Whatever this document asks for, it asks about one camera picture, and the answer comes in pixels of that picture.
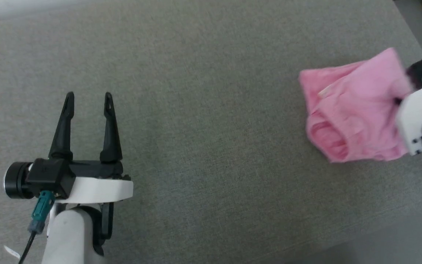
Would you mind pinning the grey fabric sofa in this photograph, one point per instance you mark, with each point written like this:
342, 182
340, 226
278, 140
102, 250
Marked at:
196, 128

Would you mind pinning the pink garment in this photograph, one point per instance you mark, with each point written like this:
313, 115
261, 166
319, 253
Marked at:
361, 110

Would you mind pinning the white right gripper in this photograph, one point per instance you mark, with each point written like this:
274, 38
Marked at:
414, 117

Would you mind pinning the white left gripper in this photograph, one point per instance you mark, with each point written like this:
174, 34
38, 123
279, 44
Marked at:
97, 189

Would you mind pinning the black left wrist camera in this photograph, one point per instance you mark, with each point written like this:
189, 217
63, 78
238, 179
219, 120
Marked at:
51, 176

